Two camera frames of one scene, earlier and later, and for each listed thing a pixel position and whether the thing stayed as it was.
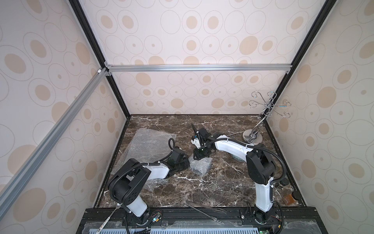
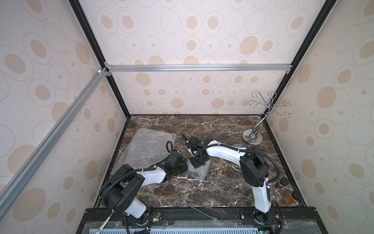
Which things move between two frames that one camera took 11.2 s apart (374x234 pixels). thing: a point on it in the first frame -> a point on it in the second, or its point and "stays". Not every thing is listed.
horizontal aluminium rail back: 198,68 stays
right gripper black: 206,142 -> 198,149
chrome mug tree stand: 254,136 stays
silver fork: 117,206 stays
